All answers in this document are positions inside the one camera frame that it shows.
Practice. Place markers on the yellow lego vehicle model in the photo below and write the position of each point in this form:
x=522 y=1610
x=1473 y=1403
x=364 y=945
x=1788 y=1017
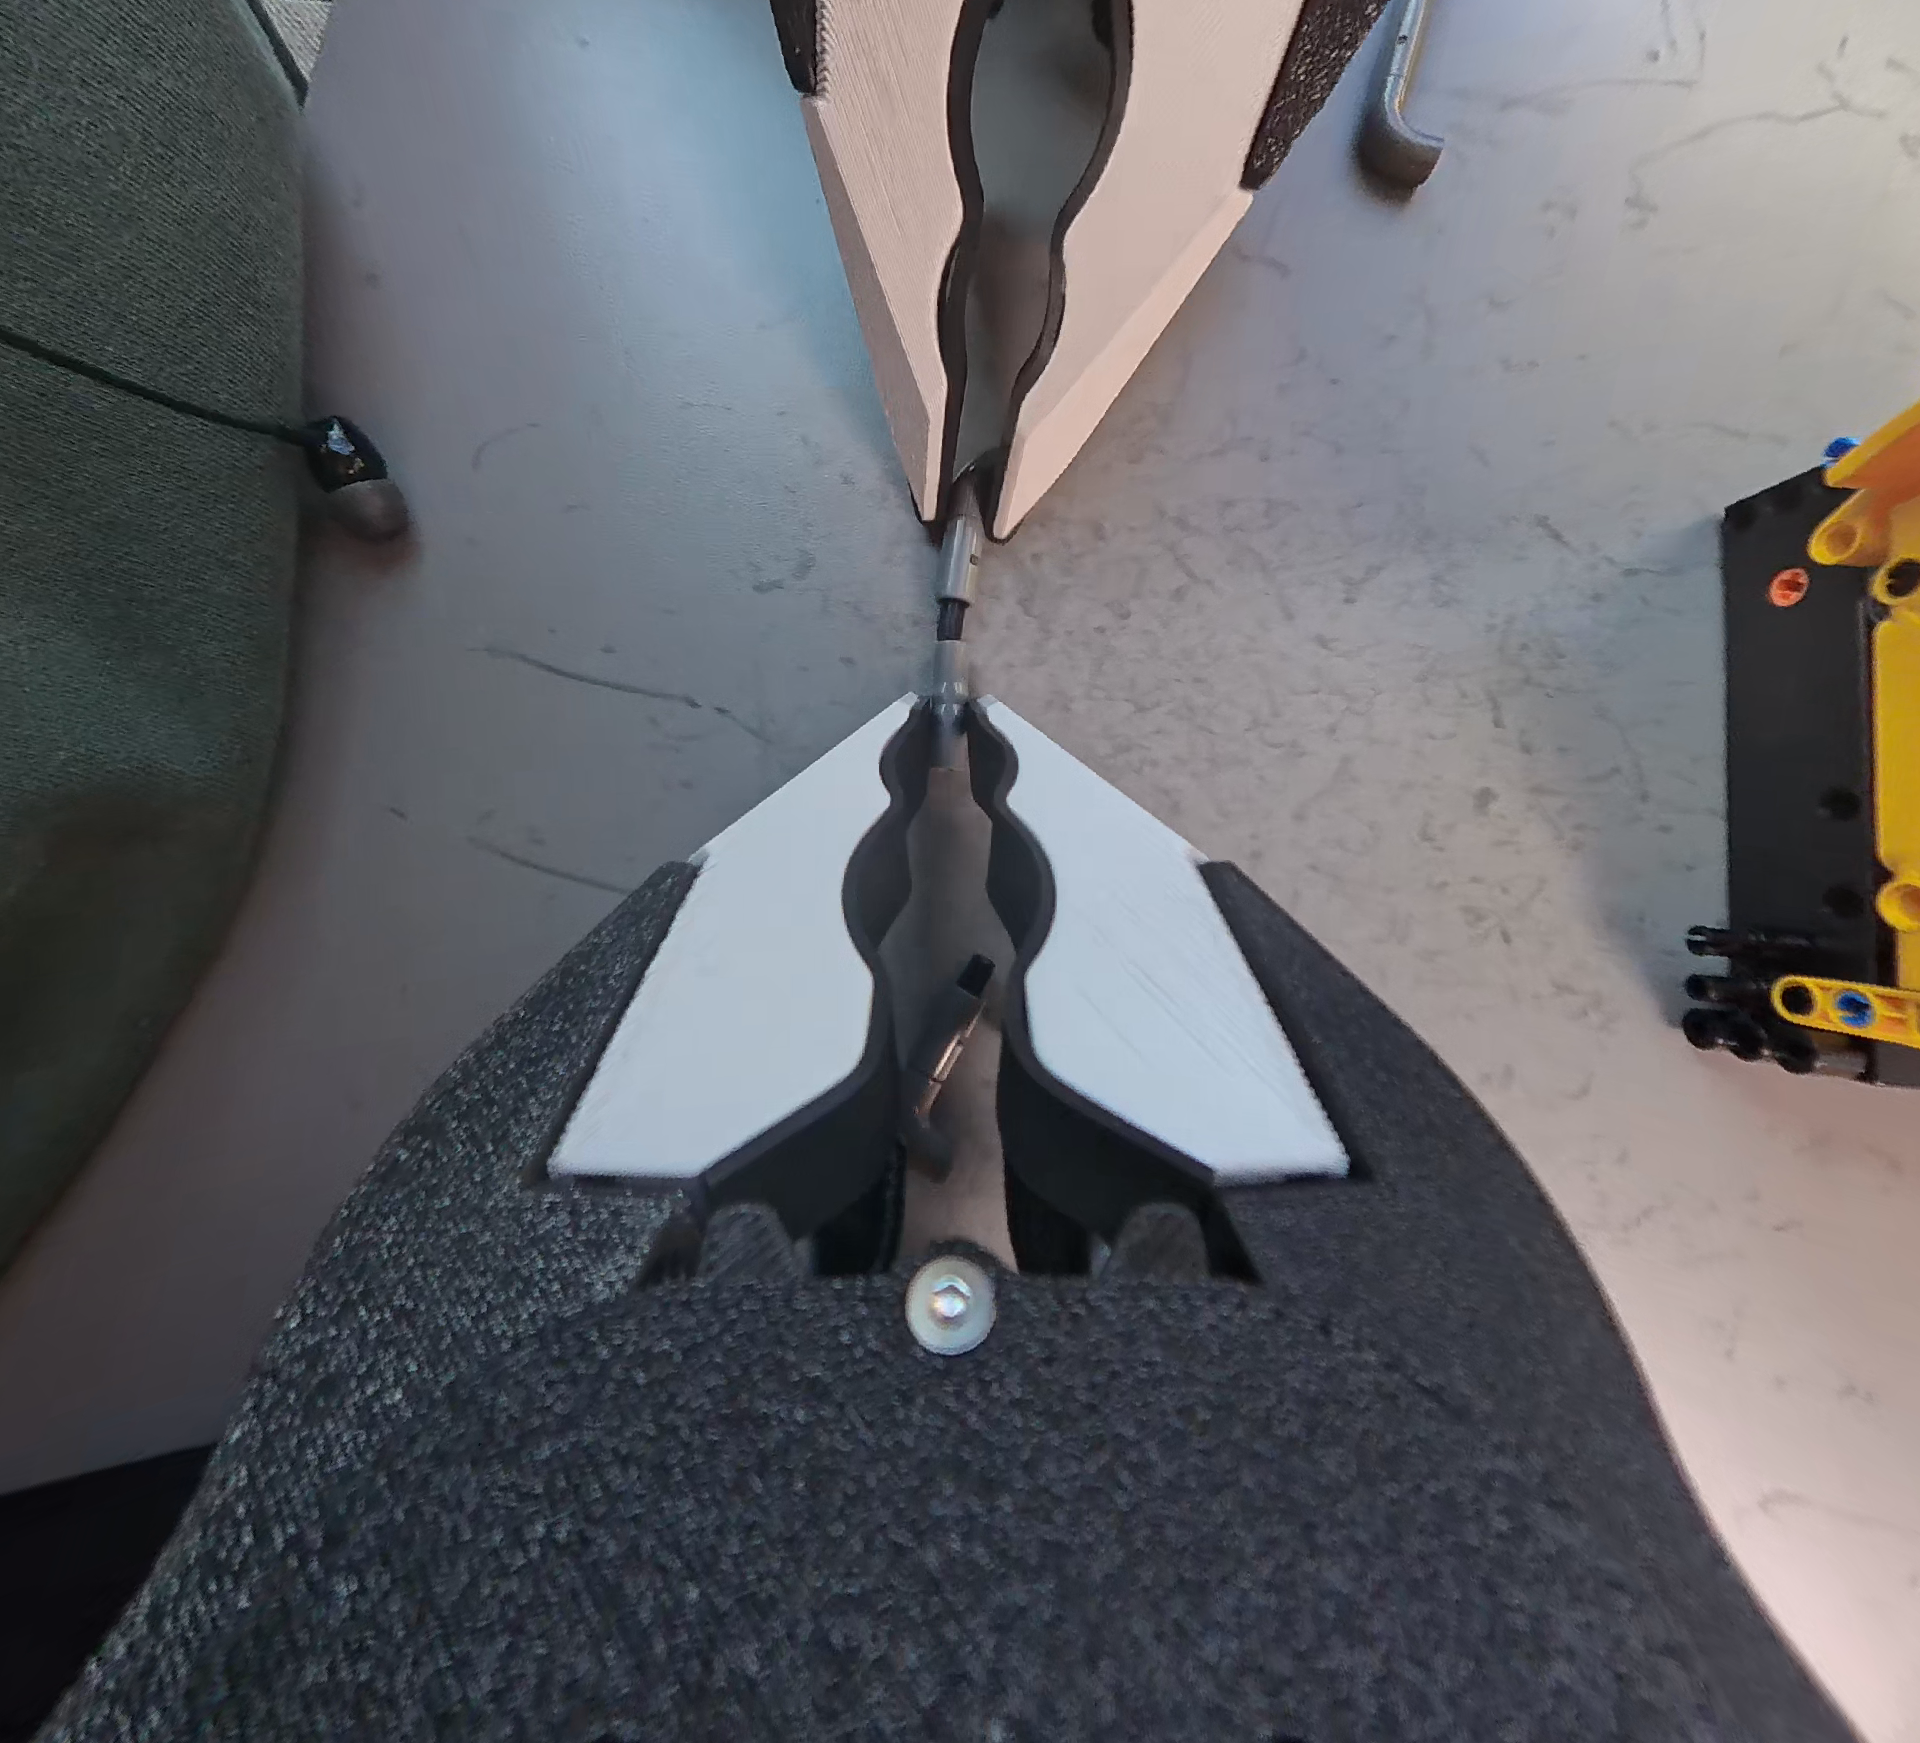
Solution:
x=1800 y=755

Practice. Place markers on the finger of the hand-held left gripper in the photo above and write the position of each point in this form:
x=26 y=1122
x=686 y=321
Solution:
x=887 y=50
x=1186 y=50

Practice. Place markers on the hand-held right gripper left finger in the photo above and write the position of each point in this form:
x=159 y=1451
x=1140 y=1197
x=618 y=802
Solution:
x=750 y=1010

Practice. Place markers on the person's green hoodie torso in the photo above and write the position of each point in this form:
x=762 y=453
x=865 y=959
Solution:
x=135 y=499

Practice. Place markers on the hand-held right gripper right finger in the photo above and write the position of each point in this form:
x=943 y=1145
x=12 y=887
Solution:
x=1164 y=1010

